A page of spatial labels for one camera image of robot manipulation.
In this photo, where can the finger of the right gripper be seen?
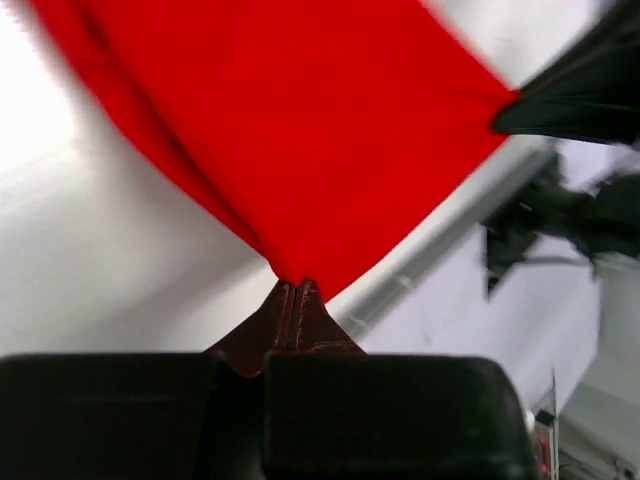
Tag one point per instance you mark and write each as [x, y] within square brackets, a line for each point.
[591, 94]

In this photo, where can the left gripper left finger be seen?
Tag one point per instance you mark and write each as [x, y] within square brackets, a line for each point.
[142, 415]

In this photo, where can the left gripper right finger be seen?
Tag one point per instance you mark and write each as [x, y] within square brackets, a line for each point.
[332, 411]

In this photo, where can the red t shirt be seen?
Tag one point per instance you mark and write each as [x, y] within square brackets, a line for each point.
[320, 132]

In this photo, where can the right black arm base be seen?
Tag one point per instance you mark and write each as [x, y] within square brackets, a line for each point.
[600, 220]

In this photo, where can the aluminium table edge rail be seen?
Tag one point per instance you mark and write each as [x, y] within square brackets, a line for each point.
[476, 200]

